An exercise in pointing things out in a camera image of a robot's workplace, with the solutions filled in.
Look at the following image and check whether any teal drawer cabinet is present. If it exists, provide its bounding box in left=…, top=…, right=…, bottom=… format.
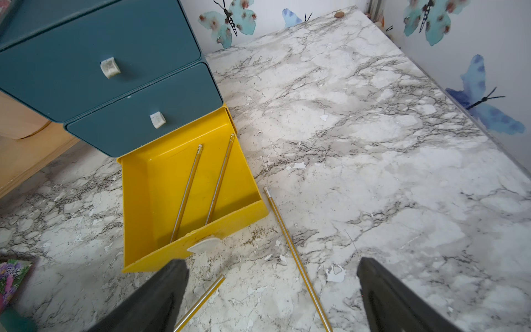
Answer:
left=1, top=1, right=223, bottom=158

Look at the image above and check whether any yellow bottom drawer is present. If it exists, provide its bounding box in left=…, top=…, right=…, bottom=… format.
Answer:
left=118, top=107, right=268, bottom=273

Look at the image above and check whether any teal drawer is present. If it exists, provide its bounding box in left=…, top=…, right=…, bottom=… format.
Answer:
left=1, top=1, right=201, bottom=123
left=66, top=62, right=223, bottom=158

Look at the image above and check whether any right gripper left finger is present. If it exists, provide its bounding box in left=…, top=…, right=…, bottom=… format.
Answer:
left=89, top=260, right=189, bottom=331

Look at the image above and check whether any teal top drawer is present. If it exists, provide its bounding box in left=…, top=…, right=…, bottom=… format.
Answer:
left=1, top=1, right=201, bottom=123

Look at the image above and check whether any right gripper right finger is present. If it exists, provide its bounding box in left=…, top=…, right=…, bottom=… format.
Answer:
left=357, top=257, right=460, bottom=331

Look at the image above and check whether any wooden shelf stand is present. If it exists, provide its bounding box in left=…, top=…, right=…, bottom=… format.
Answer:
left=1, top=93, right=79, bottom=197

